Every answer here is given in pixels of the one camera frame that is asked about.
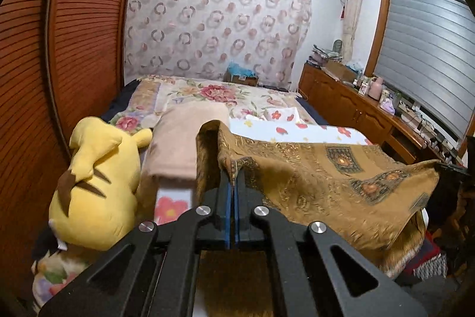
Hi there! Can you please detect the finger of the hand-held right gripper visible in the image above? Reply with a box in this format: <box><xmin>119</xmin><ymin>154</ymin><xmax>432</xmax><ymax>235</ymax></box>
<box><xmin>435</xmin><ymin>161</ymin><xmax>475</xmax><ymax>179</ymax></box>

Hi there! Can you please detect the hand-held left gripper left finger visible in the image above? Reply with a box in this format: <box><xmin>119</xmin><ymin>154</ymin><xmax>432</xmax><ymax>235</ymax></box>
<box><xmin>37</xmin><ymin>168</ymin><xmax>234</xmax><ymax>317</ymax></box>

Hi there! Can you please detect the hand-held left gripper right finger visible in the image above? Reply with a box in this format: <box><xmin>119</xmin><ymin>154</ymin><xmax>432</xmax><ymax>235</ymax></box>
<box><xmin>233</xmin><ymin>168</ymin><xmax>429</xmax><ymax>317</ymax></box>

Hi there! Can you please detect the brown patterned shirt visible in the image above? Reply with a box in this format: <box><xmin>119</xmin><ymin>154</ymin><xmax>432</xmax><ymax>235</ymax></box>
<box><xmin>195</xmin><ymin>120</ymin><xmax>440</xmax><ymax>317</ymax></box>

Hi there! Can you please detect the person's patterned clothing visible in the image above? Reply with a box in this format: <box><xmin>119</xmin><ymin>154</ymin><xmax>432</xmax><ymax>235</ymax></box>
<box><xmin>410</xmin><ymin>250</ymin><xmax>448</xmax><ymax>280</ymax></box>

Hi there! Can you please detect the beige folded cloth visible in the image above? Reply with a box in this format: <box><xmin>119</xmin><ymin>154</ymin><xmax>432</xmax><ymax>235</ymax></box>
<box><xmin>139</xmin><ymin>103</ymin><xmax>231</xmax><ymax>214</ymax></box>

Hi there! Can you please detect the pink thermos jug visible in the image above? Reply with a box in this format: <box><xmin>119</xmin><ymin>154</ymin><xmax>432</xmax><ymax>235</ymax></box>
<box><xmin>367</xmin><ymin>76</ymin><xmax>384</xmax><ymax>100</ymax></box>

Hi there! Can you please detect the grey window blind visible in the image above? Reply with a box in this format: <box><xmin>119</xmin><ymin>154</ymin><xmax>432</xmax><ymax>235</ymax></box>
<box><xmin>373</xmin><ymin>0</ymin><xmax>470</xmax><ymax>143</ymax></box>

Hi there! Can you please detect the wooden cabinet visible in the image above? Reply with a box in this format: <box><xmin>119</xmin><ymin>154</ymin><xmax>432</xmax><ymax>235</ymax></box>
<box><xmin>299</xmin><ymin>62</ymin><xmax>464</xmax><ymax>165</ymax></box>

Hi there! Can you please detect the yellow plush toy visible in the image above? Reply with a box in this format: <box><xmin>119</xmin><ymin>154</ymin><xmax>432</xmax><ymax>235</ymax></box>
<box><xmin>48</xmin><ymin>116</ymin><xmax>154</xmax><ymax>251</ymax></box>

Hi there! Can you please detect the open cardboard box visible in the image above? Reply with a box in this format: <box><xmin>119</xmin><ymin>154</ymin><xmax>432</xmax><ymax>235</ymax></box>
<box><xmin>323</xmin><ymin>61</ymin><xmax>359</xmax><ymax>83</ymax></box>

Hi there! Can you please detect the stack of folded cloths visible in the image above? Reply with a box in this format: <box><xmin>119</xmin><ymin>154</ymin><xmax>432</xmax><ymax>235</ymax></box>
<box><xmin>310</xmin><ymin>44</ymin><xmax>342</xmax><ymax>67</ymax></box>

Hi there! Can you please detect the pale floral cloth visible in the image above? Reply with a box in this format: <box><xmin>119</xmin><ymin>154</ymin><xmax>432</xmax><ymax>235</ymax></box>
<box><xmin>31</xmin><ymin>248</ymin><xmax>93</xmax><ymax>314</ymax></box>

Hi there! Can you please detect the white tied curtain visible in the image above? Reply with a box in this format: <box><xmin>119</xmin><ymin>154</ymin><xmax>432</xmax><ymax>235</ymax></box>
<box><xmin>341</xmin><ymin>0</ymin><xmax>362</xmax><ymax>59</ymax></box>

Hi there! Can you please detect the circle-patterned sheer curtain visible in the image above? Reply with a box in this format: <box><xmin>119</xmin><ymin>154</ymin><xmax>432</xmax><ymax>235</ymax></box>
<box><xmin>124</xmin><ymin>0</ymin><xmax>312</xmax><ymax>87</ymax></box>

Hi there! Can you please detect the louvered wooden wardrobe door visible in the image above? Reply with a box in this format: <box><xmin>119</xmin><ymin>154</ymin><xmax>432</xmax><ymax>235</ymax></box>
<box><xmin>0</xmin><ymin>0</ymin><xmax>71</xmax><ymax>288</ymax></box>
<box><xmin>46</xmin><ymin>0</ymin><xmax>145</xmax><ymax>154</ymax></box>

